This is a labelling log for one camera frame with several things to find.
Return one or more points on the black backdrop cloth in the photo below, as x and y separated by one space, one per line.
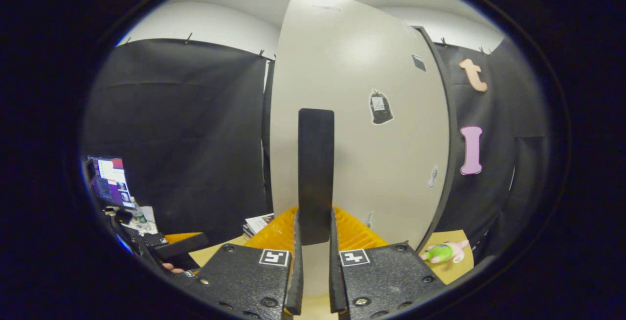
186 139

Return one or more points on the grey cabinet door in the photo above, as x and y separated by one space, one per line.
352 65

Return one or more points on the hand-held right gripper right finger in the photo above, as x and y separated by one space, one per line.
335 281

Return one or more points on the white paper sheet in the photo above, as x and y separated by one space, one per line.
146 222

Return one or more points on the dark cover book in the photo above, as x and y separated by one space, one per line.
249 233

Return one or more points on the green and pink plush toy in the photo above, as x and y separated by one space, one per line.
442 252

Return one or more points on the white cover book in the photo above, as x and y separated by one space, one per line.
261 222

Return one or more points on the computer screen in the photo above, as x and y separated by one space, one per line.
111 183

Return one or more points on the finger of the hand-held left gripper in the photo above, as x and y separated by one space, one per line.
181 247

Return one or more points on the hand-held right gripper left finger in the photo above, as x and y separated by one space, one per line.
295 285

